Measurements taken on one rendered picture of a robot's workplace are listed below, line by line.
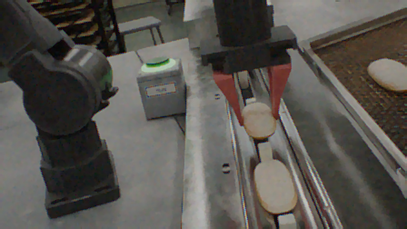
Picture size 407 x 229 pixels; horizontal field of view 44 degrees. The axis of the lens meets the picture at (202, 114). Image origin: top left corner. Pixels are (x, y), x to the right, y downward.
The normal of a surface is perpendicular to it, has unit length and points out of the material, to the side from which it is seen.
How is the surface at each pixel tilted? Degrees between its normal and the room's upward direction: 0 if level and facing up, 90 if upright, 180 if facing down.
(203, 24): 90
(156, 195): 0
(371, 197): 0
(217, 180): 0
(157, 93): 90
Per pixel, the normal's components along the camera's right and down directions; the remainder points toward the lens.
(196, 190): -0.18, -0.91
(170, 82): 0.01, 0.37
